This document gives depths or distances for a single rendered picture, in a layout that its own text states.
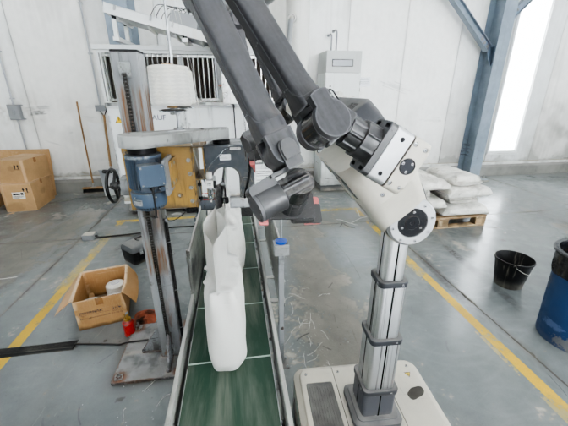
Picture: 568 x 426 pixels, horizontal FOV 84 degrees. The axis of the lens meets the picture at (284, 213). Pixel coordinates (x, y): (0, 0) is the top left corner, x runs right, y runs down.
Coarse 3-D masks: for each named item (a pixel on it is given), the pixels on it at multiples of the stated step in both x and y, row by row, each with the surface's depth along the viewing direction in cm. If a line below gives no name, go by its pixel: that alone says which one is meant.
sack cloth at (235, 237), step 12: (228, 192) 214; (228, 204) 199; (228, 216) 191; (240, 216) 209; (228, 228) 197; (240, 228) 205; (228, 240) 200; (240, 240) 207; (240, 252) 210; (240, 264) 212
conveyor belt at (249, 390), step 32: (256, 288) 207; (256, 320) 178; (192, 352) 156; (256, 352) 156; (192, 384) 139; (224, 384) 139; (256, 384) 139; (192, 416) 125; (224, 416) 125; (256, 416) 125
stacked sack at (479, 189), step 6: (456, 186) 388; (462, 186) 390; (468, 186) 390; (474, 186) 389; (480, 186) 390; (486, 186) 392; (438, 192) 390; (444, 192) 385; (450, 192) 377; (456, 192) 376; (462, 192) 377; (468, 192) 380; (474, 192) 382; (480, 192) 383; (486, 192) 385; (492, 192) 389; (450, 198) 380
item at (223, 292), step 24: (216, 216) 157; (216, 240) 122; (216, 264) 123; (216, 288) 121; (240, 288) 140; (216, 312) 130; (240, 312) 134; (216, 336) 134; (240, 336) 138; (216, 360) 140; (240, 360) 144
